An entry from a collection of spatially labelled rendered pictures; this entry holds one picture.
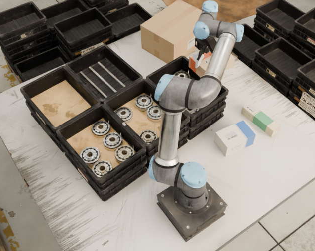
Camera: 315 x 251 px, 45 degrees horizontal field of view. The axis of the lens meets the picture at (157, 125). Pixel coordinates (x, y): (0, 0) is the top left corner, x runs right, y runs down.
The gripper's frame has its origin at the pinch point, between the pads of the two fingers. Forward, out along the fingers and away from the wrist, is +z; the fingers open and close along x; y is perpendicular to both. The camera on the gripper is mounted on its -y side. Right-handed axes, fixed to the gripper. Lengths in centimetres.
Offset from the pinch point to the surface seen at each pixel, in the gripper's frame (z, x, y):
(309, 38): 56, -127, 20
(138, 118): 26.8, 39.7, 8.8
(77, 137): 27, 74, 17
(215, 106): 24.7, 0.1, -11.2
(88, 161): 24, 77, -2
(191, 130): 29.6, 19.5, -13.9
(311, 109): 73, -86, -24
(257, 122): 37, -20, -27
